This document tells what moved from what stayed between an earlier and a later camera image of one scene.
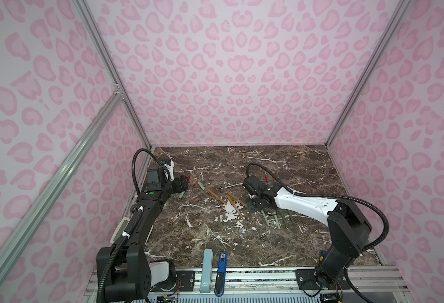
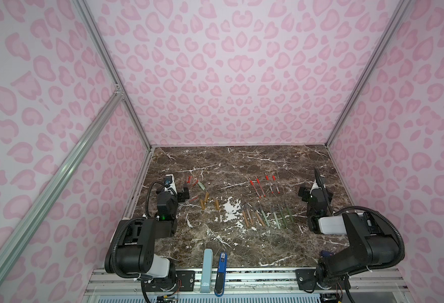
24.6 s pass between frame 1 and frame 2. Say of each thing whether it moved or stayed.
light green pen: moved
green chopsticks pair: moved
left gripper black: moved
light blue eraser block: stayed
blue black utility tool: stayed
